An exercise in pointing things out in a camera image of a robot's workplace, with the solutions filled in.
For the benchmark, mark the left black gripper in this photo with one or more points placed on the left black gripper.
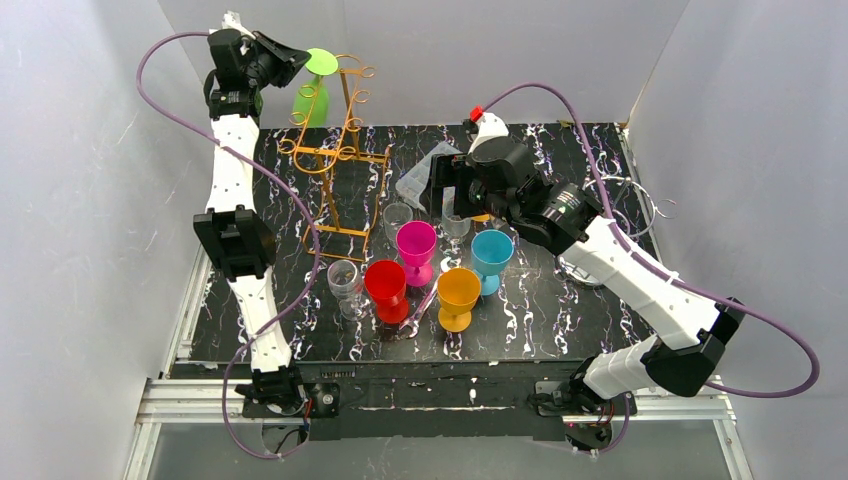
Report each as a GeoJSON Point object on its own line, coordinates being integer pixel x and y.
{"type": "Point", "coordinates": [284, 59]}

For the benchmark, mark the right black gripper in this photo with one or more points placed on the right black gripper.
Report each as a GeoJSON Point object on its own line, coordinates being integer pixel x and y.
{"type": "Point", "coordinates": [448, 183]}

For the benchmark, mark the green wine glass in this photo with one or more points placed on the green wine glass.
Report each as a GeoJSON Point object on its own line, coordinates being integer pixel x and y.
{"type": "Point", "coordinates": [311, 103]}

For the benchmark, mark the clear stemless glass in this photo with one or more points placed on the clear stemless glass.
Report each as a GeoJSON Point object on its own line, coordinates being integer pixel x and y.
{"type": "Point", "coordinates": [455, 228]}

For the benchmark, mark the pink wine glass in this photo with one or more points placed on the pink wine glass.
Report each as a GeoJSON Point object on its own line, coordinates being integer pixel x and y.
{"type": "Point", "coordinates": [416, 243]}

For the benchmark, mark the blue wine glass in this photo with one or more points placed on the blue wine glass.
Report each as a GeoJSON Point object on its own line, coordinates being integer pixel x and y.
{"type": "Point", "coordinates": [491, 252]}

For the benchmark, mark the orange glass yellow foot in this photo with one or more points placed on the orange glass yellow foot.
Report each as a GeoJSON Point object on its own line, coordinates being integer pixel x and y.
{"type": "Point", "coordinates": [458, 290]}

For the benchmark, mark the red wine glass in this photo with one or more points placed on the red wine glass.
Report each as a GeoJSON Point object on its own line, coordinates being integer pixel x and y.
{"type": "Point", "coordinates": [385, 282]}

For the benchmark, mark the clear wine glass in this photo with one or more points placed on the clear wine glass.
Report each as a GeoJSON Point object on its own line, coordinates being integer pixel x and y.
{"type": "Point", "coordinates": [346, 285]}

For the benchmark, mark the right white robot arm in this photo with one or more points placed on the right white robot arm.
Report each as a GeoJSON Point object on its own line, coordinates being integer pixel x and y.
{"type": "Point", "coordinates": [498, 176]}

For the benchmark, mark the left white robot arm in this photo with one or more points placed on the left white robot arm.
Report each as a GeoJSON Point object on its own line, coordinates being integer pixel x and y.
{"type": "Point", "coordinates": [240, 245]}

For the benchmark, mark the clear tumbler glass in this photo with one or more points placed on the clear tumbler glass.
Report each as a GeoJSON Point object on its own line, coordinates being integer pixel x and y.
{"type": "Point", "coordinates": [395, 215]}

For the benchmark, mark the clear plastic screw box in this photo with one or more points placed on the clear plastic screw box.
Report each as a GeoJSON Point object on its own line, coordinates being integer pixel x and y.
{"type": "Point", "coordinates": [412, 184]}

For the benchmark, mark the silver combination wrench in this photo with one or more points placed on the silver combination wrench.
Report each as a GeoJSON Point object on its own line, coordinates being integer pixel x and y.
{"type": "Point", "coordinates": [410, 326]}

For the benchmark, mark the gold wire glass rack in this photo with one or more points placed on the gold wire glass rack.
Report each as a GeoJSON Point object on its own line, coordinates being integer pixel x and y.
{"type": "Point", "coordinates": [334, 153]}

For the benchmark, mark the silver wire glass rack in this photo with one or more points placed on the silver wire glass rack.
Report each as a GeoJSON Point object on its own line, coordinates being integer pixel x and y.
{"type": "Point", "coordinates": [636, 213]}

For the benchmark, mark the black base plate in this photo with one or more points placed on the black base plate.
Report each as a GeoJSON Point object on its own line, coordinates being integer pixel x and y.
{"type": "Point", "coordinates": [452, 399]}

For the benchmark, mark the aluminium frame rail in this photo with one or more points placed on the aluminium frame rail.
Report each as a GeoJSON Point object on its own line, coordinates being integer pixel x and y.
{"type": "Point", "coordinates": [207, 431]}

